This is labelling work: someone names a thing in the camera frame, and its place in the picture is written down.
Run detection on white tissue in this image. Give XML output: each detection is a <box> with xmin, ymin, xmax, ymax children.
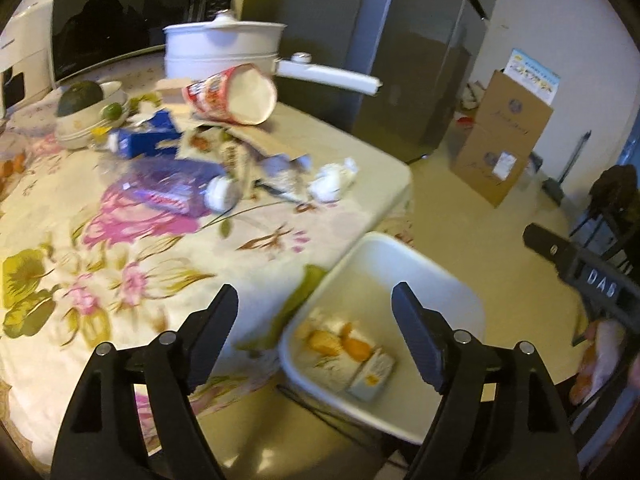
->
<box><xmin>308</xmin><ymin>157</ymin><xmax>359</xmax><ymax>204</ymax></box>

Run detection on blue biscuit box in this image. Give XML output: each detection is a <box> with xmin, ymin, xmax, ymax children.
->
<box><xmin>106</xmin><ymin>110</ymin><xmax>182</xmax><ymax>159</ymax></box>

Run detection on snack wrapper with print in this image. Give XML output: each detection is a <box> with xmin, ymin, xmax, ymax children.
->
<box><xmin>176</xmin><ymin>127</ymin><xmax>254</xmax><ymax>198</ymax></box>

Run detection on red instant noodle cup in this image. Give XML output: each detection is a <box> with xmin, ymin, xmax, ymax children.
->
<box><xmin>182</xmin><ymin>64</ymin><xmax>278</xmax><ymax>126</ymax></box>

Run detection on white plastic trash bin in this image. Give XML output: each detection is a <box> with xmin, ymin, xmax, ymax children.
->
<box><xmin>278</xmin><ymin>231</ymin><xmax>487</xmax><ymax>444</ymax></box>

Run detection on white kitchen appliance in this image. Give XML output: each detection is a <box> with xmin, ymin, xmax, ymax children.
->
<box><xmin>1</xmin><ymin>0</ymin><xmax>53</xmax><ymax>118</ymax></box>

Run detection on person's right hand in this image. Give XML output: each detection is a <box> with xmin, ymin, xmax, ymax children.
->
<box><xmin>570</xmin><ymin>318</ymin><xmax>626</xmax><ymax>405</ymax></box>

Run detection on dark chair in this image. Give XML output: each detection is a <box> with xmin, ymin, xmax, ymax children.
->
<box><xmin>570</xmin><ymin>165</ymin><xmax>639</xmax><ymax>283</ymax></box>

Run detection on broom with dustpan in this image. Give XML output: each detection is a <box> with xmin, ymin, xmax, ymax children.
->
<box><xmin>541</xmin><ymin>130</ymin><xmax>592</xmax><ymax>206</ymax></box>

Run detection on small carton in bin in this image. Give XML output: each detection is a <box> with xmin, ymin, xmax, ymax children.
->
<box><xmin>347</xmin><ymin>348</ymin><xmax>396</xmax><ymax>402</ymax></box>

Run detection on orange fish-shaped snack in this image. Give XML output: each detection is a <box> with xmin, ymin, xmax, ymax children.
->
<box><xmin>340</xmin><ymin>323</ymin><xmax>373</xmax><ymax>363</ymax></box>

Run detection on lower cardboard box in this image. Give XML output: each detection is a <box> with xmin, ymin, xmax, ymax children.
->
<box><xmin>451</xmin><ymin>124</ymin><xmax>538</xmax><ymax>207</ymax></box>

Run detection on cardboard box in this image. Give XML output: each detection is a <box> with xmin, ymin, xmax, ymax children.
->
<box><xmin>451</xmin><ymin>124</ymin><xmax>538</xmax><ymax>207</ymax></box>
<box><xmin>475</xmin><ymin>70</ymin><xmax>553</xmax><ymax>152</ymax></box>

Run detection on upper cardboard box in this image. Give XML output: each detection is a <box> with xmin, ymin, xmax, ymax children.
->
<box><xmin>475</xmin><ymin>70</ymin><xmax>553</xmax><ymax>152</ymax></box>

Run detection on white blue poster sheet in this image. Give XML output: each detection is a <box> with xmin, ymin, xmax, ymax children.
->
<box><xmin>502</xmin><ymin>49</ymin><xmax>561</xmax><ymax>106</ymax></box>

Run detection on floral tablecloth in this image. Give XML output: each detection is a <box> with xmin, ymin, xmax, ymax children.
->
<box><xmin>0</xmin><ymin>52</ymin><xmax>417</xmax><ymax>461</ymax></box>

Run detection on stacked white bowls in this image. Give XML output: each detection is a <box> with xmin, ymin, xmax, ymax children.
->
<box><xmin>54</xmin><ymin>81</ymin><xmax>129</xmax><ymax>151</ymax></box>

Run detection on grey steel refrigerator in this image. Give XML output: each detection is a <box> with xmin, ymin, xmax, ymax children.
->
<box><xmin>241</xmin><ymin>0</ymin><xmax>496</xmax><ymax>162</ymax></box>

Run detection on green lime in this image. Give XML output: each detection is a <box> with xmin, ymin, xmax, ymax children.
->
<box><xmin>101</xmin><ymin>102</ymin><xmax>124</xmax><ymax>122</ymax></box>

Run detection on dark green squash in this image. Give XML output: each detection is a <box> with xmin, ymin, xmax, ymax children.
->
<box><xmin>56</xmin><ymin>80</ymin><xmax>104</xmax><ymax>117</ymax></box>

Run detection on white electric cooking pot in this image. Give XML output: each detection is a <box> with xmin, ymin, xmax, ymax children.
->
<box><xmin>164</xmin><ymin>11</ymin><xmax>381</xmax><ymax>96</ymax></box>

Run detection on black microwave oven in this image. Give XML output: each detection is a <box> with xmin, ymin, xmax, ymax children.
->
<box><xmin>51</xmin><ymin>0</ymin><xmax>232</xmax><ymax>82</ymax></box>

